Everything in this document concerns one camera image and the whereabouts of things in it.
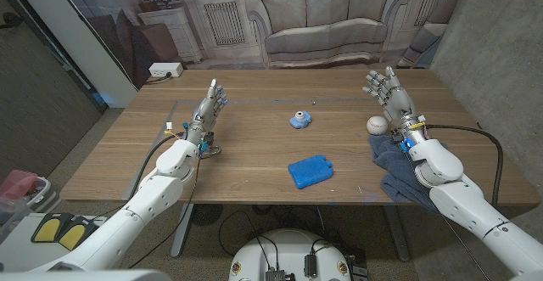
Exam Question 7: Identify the yellow foot pedal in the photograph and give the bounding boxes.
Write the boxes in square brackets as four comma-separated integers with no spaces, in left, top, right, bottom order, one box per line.
[57,216,99,251]
[31,212,71,244]

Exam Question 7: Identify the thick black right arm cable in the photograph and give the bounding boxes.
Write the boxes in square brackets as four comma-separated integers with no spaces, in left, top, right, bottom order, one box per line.
[426,123,505,208]

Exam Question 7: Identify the pink plastic bin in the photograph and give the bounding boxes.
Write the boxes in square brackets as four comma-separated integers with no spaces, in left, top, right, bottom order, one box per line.
[0,169,40,201]

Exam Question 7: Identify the blue ice pack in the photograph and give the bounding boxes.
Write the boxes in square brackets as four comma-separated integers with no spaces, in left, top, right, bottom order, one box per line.
[287,155,335,190]

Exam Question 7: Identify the white power strip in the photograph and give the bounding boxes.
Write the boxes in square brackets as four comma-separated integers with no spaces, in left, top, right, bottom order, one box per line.
[148,62,184,79]

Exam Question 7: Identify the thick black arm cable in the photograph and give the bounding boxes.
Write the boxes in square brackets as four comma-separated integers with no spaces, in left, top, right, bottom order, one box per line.
[126,131,188,205]
[426,123,505,208]

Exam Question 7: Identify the white baseball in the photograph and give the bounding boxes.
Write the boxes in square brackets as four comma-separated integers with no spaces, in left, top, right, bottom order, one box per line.
[366,115,389,136]

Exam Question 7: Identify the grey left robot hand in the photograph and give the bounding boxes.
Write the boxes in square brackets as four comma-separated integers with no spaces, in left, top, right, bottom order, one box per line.
[184,78,229,146]

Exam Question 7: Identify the black power cord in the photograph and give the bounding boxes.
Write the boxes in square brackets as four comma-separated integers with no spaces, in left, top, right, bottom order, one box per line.
[145,71,174,85]

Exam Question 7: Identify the grey metal table leg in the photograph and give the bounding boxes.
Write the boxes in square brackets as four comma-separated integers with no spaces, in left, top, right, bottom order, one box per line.
[171,203,194,259]
[383,204,411,263]

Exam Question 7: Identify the black round ribbed disc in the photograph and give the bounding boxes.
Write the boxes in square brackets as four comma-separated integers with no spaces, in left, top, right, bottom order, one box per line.
[190,204,224,228]

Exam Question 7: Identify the printed sofa room backdrop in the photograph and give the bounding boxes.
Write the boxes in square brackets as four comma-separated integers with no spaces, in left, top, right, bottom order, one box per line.
[50,0,480,89]

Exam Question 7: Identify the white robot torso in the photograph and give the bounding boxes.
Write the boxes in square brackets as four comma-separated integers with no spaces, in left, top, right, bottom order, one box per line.
[228,228,353,281]

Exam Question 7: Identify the blue toy camera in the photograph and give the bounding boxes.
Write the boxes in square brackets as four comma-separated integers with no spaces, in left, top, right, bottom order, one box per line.
[289,110,313,130]

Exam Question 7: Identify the white pedal platform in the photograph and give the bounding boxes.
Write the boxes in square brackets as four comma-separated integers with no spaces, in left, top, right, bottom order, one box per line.
[0,211,107,273]

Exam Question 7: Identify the black adapter on torso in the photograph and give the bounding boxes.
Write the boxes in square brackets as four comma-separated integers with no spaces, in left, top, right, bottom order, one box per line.
[304,253,317,280]

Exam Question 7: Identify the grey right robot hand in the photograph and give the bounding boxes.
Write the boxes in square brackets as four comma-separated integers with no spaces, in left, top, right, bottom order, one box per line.
[361,65,428,144]

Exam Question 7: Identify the dark blue towel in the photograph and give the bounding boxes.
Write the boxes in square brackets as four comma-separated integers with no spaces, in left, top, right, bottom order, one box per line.
[367,134,449,214]

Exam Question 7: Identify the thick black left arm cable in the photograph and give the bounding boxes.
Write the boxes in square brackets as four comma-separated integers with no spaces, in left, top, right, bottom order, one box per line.
[126,131,188,205]

